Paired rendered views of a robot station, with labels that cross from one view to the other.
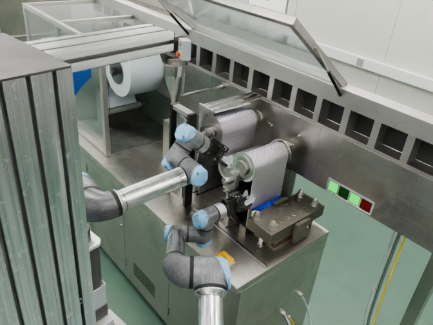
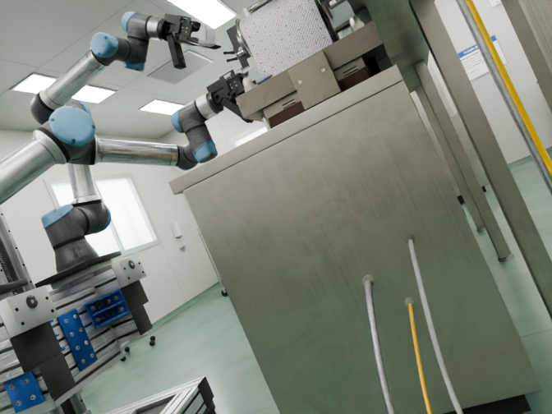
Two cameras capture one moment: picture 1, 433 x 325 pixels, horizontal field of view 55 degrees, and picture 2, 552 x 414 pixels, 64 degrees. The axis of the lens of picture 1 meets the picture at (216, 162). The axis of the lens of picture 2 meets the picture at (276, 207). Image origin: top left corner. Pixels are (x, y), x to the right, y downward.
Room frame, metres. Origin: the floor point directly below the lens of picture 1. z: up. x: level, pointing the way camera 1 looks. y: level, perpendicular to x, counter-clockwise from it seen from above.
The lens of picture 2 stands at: (0.93, -1.32, 0.69)
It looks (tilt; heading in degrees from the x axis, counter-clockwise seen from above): 1 degrees up; 62
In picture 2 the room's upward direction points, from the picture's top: 24 degrees counter-clockwise
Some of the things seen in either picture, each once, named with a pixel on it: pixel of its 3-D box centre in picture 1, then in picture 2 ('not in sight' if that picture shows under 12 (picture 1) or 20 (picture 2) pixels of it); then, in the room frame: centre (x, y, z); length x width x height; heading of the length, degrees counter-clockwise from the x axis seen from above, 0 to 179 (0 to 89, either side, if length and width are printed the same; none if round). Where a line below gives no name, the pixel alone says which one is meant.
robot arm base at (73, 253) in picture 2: not in sight; (74, 253); (1.02, 0.47, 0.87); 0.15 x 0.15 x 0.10
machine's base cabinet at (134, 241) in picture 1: (146, 204); (387, 223); (2.43, 0.47, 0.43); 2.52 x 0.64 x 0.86; 43
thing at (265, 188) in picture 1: (267, 189); (294, 57); (1.75, -0.26, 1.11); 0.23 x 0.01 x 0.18; 133
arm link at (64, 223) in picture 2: not in sight; (62, 224); (1.03, 0.47, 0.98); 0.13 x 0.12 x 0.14; 40
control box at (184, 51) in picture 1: (183, 49); not in sight; (2.13, 0.22, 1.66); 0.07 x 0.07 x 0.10; 22
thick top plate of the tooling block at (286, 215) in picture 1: (286, 216); (311, 77); (1.69, -0.37, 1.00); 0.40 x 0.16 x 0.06; 133
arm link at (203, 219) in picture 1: (205, 217); (190, 117); (1.48, 0.02, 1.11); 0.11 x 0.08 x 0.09; 133
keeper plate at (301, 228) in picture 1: (301, 230); (314, 80); (1.63, -0.45, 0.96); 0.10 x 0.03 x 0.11; 133
